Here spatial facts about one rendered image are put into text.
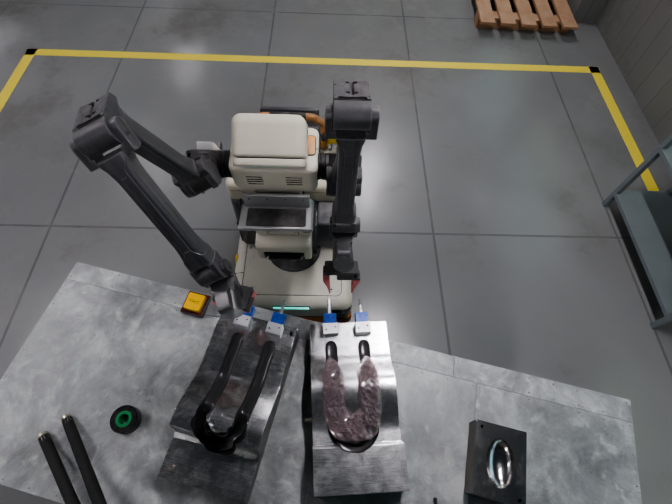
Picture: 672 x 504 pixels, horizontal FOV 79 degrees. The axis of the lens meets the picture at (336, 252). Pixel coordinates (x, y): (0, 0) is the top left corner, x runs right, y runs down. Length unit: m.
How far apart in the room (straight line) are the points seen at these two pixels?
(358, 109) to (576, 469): 1.24
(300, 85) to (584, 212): 2.29
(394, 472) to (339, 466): 0.15
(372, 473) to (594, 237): 2.29
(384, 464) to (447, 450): 0.24
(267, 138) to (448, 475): 1.11
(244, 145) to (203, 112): 2.23
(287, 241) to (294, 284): 0.53
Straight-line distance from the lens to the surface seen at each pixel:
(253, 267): 2.16
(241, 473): 1.33
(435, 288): 2.48
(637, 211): 3.20
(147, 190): 0.95
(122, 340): 1.58
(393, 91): 3.53
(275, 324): 1.34
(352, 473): 1.26
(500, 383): 1.52
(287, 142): 1.16
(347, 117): 0.83
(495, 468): 1.42
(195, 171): 1.19
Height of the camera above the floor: 2.17
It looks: 60 degrees down
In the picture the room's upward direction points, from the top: 4 degrees clockwise
